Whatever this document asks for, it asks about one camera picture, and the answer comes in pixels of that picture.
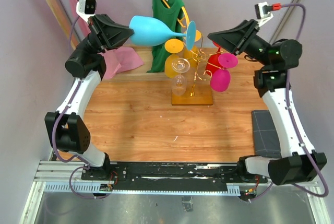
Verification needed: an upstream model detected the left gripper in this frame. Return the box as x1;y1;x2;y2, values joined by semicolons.
76;14;135;57

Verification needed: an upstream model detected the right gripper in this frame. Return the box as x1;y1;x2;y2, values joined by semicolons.
207;19;272;69

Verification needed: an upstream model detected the red goblet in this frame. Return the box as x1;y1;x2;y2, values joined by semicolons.
205;42;224;77

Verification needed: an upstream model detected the blue goblet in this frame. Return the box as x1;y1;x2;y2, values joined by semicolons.
129;16;196;50

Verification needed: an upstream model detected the magenta goblet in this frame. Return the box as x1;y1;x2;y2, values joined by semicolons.
210;53;238;92

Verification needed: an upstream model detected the yellow goblet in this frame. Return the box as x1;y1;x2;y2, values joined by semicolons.
183;29;202;68
164;39;184;78

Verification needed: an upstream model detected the clear wine glass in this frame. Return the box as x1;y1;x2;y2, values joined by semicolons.
171;58;190;96

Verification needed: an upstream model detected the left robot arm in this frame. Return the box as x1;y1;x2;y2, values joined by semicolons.
44;14;134;180

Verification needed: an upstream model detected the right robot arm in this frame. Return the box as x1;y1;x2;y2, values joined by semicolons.
208;19;327;185

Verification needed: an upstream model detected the wooden rack base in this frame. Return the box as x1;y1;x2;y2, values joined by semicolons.
171;85;213;106

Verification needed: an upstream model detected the pink cloth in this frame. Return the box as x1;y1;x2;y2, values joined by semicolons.
69;0;144;80

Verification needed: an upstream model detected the wooden clothes stand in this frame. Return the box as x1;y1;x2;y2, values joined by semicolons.
45;0;167;82

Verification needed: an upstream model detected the dark grey checked cloth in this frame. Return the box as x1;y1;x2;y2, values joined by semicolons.
251;110;281;158

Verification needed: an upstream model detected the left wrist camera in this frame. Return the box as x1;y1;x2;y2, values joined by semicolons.
76;0;97;22

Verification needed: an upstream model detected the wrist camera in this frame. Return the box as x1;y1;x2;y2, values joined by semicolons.
76;0;97;22
255;2;281;27

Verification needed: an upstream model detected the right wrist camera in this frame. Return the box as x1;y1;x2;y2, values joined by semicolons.
255;2;281;27

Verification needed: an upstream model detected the gold wire glass rack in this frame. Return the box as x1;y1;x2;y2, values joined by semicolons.
191;38;218;90

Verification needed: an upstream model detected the black mounting rail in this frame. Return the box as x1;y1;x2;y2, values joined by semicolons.
70;162;268;196

